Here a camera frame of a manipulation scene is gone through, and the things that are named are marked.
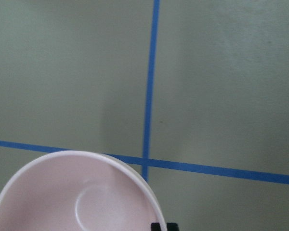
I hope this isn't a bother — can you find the pink bowl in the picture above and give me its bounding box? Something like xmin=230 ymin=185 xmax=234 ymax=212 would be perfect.
xmin=0 ymin=151 xmax=167 ymax=231

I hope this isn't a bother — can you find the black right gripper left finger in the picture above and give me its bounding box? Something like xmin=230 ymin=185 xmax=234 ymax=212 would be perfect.
xmin=151 ymin=223 xmax=160 ymax=231

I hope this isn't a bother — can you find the brown paper table cover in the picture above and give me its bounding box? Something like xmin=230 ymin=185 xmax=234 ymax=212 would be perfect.
xmin=0 ymin=0 xmax=289 ymax=231

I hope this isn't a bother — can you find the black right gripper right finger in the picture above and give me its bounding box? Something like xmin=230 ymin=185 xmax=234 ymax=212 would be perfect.
xmin=167 ymin=223 xmax=179 ymax=231

